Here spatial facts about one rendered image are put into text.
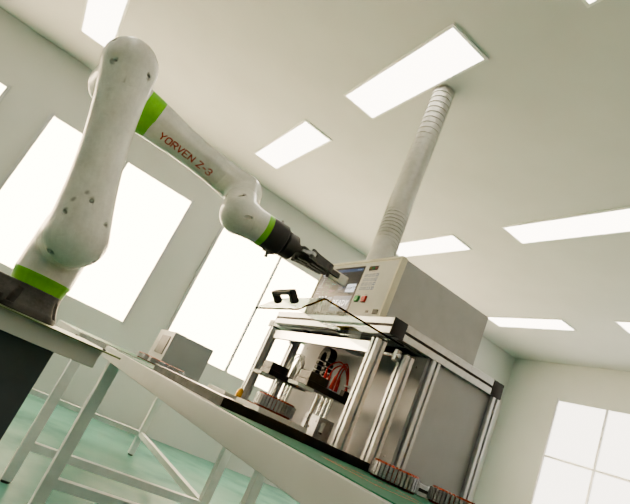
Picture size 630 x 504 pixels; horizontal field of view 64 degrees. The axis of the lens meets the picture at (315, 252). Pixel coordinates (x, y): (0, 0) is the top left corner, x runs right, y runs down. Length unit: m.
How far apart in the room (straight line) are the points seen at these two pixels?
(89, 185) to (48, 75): 5.31
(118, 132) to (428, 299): 0.94
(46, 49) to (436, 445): 5.88
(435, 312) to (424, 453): 0.40
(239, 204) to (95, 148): 0.38
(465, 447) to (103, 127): 1.21
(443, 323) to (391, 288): 0.22
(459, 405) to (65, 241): 1.06
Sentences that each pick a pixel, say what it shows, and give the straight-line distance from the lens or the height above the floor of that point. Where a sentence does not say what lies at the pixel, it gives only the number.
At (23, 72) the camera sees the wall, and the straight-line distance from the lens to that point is 6.41.
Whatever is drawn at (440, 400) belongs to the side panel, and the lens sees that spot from 1.43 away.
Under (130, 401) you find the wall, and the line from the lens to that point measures 6.14.
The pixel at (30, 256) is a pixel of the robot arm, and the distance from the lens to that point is 1.28.
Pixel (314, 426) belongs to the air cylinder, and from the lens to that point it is 1.42.
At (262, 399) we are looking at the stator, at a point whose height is 0.80.
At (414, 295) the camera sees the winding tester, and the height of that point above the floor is 1.24.
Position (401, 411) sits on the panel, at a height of 0.92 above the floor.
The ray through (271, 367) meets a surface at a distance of 1.59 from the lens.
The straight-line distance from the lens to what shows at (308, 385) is 1.38.
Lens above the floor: 0.78
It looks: 18 degrees up
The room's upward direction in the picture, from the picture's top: 25 degrees clockwise
